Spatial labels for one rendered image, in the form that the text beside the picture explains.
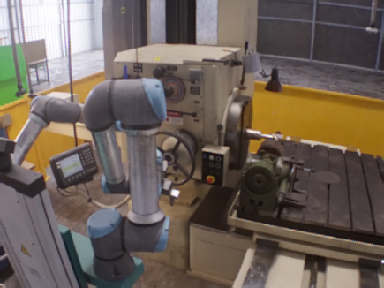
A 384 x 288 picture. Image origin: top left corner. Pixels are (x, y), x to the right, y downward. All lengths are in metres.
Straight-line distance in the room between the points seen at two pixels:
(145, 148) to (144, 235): 0.26
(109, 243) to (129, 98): 0.45
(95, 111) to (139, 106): 0.12
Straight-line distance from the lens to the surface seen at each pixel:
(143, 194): 0.88
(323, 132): 4.39
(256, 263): 1.98
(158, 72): 1.91
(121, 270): 1.05
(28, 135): 1.45
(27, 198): 0.87
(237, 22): 2.43
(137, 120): 0.80
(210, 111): 1.90
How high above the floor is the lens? 2.17
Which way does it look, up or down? 25 degrees down
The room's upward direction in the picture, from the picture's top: straight up
